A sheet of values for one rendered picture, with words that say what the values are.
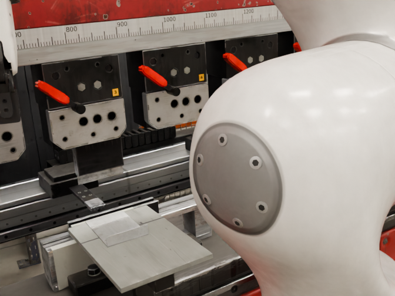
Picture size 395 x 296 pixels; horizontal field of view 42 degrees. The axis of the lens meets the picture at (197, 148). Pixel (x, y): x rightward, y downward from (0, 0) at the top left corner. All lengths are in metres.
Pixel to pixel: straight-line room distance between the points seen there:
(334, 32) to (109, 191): 1.06
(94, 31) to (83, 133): 0.19
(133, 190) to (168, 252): 0.49
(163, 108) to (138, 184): 0.40
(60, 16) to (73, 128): 0.21
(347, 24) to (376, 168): 0.14
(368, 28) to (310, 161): 0.15
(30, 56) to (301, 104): 0.73
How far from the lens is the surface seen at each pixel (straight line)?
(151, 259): 0.93
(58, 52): 0.97
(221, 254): 1.18
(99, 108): 1.00
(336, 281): 0.31
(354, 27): 0.38
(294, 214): 0.26
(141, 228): 1.00
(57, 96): 0.93
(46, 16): 0.96
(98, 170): 1.07
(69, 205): 1.35
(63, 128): 0.98
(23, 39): 0.95
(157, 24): 1.04
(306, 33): 0.41
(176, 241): 0.98
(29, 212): 1.33
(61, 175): 1.27
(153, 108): 1.05
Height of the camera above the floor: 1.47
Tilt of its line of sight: 19 degrees down
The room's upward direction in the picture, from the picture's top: 3 degrees counter-clockwise
